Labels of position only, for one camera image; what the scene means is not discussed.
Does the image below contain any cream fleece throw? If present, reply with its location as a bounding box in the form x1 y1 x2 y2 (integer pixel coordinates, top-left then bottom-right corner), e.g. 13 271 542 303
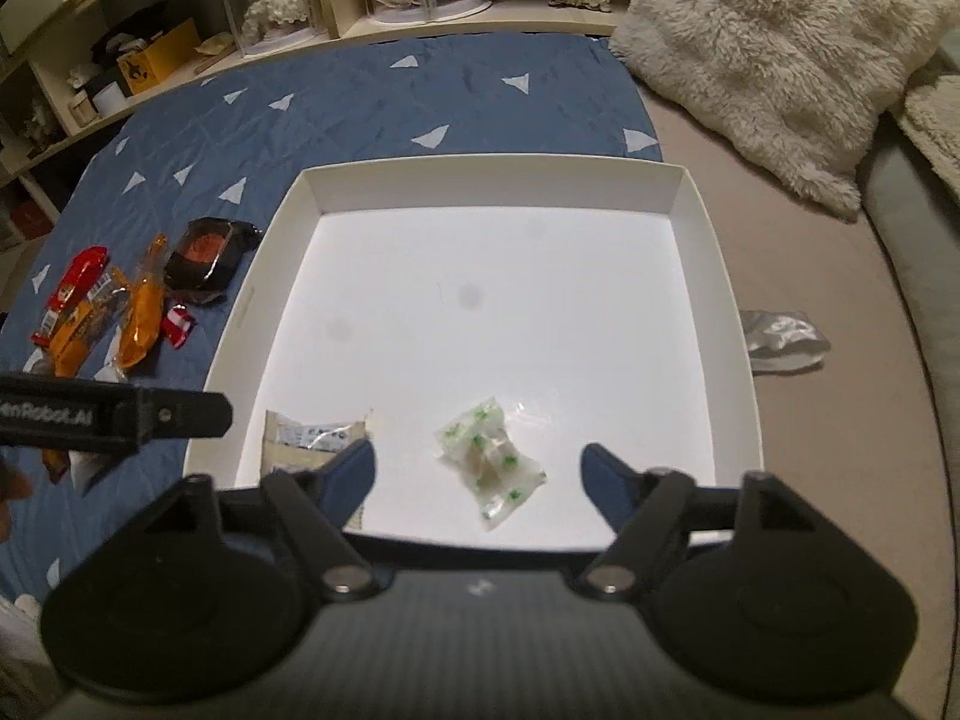
898 73 960 205

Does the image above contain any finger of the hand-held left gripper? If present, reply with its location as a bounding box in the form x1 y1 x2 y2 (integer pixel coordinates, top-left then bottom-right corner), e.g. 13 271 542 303
139 388 233 442

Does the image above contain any fluffy cream pillow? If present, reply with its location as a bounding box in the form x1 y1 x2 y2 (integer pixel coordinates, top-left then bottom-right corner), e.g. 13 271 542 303
611 0 960 222

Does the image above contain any beige snack packet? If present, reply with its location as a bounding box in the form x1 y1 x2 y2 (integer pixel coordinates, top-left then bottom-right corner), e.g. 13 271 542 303
262 408 374 475

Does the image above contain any orange brown snack packet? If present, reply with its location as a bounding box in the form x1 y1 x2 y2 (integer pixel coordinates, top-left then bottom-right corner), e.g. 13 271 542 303
51 265 127 377

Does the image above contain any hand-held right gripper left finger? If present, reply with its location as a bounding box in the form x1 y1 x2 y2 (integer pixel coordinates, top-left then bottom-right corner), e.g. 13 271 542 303
161 436 376 602

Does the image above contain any grey green sofa cushion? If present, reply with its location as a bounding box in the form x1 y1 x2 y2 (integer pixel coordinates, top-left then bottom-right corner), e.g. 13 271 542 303
857 111 960 421

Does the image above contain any white shallow cardboard box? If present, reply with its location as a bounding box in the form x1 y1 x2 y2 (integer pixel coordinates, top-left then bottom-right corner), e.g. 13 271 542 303
182 156 764 550

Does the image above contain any clear green-dotted candy packet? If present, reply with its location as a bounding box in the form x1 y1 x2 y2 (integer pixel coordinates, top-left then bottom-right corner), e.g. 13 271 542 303
435 395 547 532

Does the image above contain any small red white candy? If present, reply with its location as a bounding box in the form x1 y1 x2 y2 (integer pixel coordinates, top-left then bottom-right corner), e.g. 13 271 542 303
163 303 198 350

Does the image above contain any yellow cardboard box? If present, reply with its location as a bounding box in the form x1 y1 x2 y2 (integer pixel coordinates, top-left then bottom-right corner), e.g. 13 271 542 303
115 18 203 96

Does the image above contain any blue blanket with white triangles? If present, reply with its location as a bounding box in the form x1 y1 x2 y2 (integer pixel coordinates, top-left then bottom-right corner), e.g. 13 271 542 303
0 34 665 605

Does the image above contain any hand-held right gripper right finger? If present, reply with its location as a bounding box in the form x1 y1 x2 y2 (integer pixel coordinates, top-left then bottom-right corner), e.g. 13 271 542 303
574 442 815 602

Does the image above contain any red snack packet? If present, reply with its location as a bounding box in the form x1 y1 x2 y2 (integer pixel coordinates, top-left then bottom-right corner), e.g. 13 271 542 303
31 247 107 347

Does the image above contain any red box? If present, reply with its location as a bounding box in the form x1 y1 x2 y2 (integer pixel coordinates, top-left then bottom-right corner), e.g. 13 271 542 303
10 201 55 242

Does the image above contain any black red pastry packet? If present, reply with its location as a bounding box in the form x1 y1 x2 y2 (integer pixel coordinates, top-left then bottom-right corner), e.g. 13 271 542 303
163 217 261 306

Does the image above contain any crumpled silver wrapper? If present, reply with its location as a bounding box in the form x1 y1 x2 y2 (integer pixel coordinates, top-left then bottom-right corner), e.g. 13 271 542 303
739 308 831 375

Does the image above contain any cream wooden shelf unit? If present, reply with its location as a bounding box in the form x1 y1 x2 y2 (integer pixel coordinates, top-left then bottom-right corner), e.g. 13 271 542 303
0 0 650 241

